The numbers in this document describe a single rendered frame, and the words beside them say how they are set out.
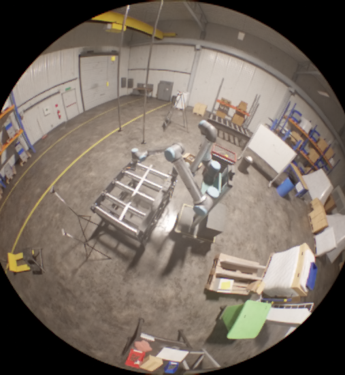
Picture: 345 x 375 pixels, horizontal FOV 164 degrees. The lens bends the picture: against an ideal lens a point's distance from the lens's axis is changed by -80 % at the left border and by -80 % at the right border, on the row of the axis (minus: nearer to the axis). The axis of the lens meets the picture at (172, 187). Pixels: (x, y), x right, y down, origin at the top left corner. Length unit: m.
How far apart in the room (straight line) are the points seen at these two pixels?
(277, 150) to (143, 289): 5.93
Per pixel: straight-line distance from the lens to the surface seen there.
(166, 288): 2.67
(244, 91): 10.99
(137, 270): 2.62
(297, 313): 3.34
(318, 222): 8.41
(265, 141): 5.36
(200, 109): 9.12
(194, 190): 1.12
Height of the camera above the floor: 2.60
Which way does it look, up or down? 53 degrees down
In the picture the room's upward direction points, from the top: 15 degrees clockwise
